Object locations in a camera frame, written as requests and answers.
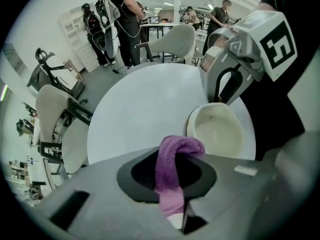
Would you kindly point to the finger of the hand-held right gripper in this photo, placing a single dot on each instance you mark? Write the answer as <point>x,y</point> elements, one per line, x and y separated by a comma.
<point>211,79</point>
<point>241,84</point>

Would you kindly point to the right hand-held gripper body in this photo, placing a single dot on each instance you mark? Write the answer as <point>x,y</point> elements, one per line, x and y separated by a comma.
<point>270,34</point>

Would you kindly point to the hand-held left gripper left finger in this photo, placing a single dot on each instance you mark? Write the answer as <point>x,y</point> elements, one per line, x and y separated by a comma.
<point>100,184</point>

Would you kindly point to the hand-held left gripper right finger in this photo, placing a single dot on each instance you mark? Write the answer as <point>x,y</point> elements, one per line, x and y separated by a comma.
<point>225,196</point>

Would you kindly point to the cream mug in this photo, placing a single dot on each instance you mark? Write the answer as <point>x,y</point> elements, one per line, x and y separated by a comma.
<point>217,131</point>

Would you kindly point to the purple cloth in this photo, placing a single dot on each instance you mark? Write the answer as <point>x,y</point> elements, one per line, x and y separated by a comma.
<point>167,169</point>

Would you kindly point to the person's right forearm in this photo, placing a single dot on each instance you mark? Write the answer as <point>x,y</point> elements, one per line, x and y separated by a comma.
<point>266,6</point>

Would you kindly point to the person's black shirt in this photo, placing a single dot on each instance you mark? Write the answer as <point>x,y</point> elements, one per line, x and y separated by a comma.
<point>275,114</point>

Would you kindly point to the laptop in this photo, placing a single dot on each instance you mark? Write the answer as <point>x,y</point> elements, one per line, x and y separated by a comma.
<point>155,20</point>

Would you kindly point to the white backpack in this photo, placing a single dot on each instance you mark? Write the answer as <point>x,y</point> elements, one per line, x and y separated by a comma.
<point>110,21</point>

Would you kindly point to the white shelf cabinet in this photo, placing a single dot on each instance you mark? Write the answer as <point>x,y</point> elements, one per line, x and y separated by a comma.
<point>77,41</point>

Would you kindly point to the beige chair with black frame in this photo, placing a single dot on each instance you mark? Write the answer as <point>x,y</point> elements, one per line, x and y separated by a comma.
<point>175,41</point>
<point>52,114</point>

